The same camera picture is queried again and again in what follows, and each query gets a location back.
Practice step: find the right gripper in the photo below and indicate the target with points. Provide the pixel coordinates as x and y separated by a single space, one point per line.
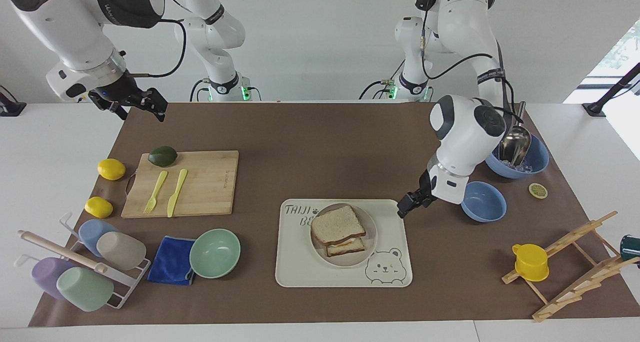
120 89

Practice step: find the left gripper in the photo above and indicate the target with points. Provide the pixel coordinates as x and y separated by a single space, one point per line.
426 187

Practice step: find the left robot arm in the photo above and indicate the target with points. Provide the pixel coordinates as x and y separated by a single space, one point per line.
465 131

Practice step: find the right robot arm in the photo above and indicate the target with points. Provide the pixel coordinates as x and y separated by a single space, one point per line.
65 26

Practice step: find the beige round plate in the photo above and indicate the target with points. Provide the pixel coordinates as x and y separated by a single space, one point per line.
371 232

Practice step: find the dark green avocado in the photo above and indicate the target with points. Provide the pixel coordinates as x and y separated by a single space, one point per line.
162 155

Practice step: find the yellow lemon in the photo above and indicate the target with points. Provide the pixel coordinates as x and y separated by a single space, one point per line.
98 207
111 169

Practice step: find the small blue bowl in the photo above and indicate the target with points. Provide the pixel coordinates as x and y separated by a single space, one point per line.
482 204

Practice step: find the large bread slice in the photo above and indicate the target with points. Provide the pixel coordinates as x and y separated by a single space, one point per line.
337 224

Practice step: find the small bread slice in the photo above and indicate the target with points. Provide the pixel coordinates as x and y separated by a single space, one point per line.
345 248

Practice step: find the yellow plastic fork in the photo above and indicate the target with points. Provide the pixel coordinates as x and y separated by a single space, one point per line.
156 189

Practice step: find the yellow plastic knife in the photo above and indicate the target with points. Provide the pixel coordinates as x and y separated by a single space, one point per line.
176 194

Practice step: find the wooden cutting board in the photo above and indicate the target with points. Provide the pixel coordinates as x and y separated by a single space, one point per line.
210 187

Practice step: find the metal scoop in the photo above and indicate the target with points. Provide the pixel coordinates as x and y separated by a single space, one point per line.
515 141

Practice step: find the cream tray with bear print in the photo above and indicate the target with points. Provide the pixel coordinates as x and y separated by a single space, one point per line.
300 267

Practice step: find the black stand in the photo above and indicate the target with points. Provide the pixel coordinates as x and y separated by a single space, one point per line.
9 106
607 94

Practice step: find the lemon slice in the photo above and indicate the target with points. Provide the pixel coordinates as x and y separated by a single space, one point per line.
538 191

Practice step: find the light blue cup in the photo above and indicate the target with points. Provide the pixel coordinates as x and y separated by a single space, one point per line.
90 234

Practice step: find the large blue bowl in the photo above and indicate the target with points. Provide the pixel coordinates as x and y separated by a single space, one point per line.
537 156

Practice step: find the beige cup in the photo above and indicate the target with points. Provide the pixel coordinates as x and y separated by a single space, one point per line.
122 251

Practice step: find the blue cloth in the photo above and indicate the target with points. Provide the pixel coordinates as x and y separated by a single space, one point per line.
170 262

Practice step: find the light green bowl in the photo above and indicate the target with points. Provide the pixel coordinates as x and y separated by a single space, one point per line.
215 254

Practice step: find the wooden dish rack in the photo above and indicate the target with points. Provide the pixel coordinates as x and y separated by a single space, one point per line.
580 282

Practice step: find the light green cup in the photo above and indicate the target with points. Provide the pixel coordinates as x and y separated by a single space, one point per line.
85 289

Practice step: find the purple cup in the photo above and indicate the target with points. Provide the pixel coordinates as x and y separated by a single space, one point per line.
45 277

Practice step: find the dark green cup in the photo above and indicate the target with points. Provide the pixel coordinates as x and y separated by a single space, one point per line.
631 248

